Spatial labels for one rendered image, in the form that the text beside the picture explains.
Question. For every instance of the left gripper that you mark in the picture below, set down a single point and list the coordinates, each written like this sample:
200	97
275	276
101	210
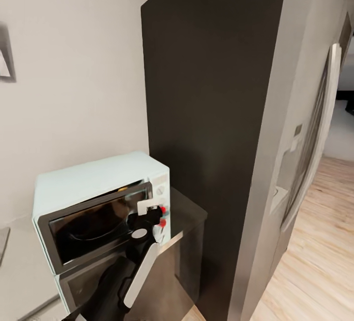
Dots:
153	217

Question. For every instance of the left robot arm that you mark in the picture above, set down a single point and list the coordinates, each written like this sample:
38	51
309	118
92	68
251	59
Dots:
121	282

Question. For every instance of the fridge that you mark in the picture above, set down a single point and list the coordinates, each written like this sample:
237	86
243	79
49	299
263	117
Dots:
240	96

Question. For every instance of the microwave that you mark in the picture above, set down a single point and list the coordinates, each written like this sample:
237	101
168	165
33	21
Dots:
77	215

